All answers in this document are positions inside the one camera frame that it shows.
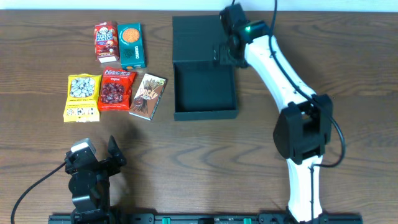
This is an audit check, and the red Hacks candy bag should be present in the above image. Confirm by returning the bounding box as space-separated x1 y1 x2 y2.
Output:
98 67 137 111

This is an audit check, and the brown Pocky box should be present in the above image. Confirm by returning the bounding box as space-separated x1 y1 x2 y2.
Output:
129 73 167 121

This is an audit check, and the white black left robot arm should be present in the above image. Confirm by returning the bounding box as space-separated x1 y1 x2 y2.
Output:
65 136 127 223

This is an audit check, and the red Hello Panda box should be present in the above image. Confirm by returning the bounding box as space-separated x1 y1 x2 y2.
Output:
94 21 119 63

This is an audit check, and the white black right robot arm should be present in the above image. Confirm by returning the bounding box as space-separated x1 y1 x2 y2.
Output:
219 3 333 223

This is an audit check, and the teal coconut cookies box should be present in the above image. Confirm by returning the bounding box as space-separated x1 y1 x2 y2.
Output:
118 23 146 70

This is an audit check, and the yellow Hacks candy bag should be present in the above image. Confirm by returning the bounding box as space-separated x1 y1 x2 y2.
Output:
63 73 102 123

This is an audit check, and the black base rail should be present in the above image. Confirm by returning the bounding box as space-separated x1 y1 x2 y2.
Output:
48 212 364 224

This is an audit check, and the black container box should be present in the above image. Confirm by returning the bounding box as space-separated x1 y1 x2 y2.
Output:
172 15 238 121

